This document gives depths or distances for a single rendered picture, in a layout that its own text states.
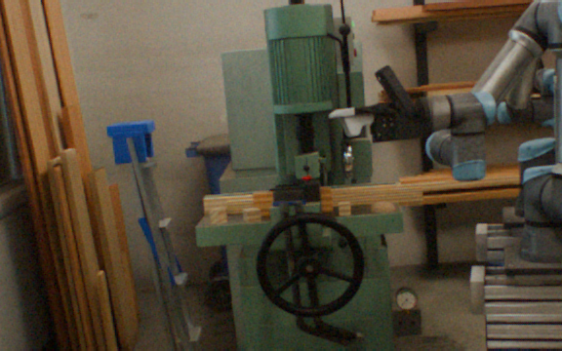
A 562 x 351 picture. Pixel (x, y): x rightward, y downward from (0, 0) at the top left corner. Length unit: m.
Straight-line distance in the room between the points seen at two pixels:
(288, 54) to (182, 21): 2.52
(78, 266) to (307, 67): 1.70
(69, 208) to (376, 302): 1.69
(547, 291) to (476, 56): 2.98
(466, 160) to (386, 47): 3.05
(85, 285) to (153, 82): 1.60
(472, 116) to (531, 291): 0.52
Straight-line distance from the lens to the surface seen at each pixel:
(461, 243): 4.91
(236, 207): 2.35
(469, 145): 1.68
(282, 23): 2.22
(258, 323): 2.28
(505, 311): 1.98
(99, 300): 3.63
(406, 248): 4.85
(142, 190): 3.01
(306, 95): 2.22
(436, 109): 1.64
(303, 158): 2.27
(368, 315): 2.26
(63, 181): 3.48
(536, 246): 1.94
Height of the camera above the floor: 1.35
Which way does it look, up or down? 11 degrees down
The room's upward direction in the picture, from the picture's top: 5 degrees counter-clockwise
